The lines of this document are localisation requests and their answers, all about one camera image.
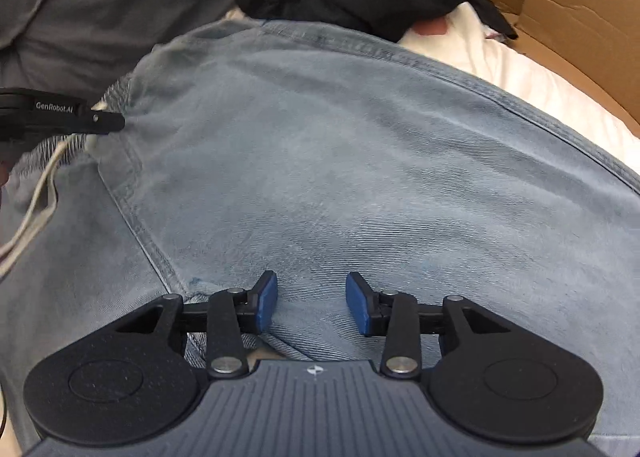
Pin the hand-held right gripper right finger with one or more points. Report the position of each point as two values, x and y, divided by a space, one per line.
357 302

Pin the brown cardboard sheet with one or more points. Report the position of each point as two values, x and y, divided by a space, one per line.
575 12

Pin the cream bear print bed sheet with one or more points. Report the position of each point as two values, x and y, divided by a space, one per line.
500 62

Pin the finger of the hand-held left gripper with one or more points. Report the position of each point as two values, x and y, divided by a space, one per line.
110 123

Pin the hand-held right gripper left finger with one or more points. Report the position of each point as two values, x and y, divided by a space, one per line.
267 302

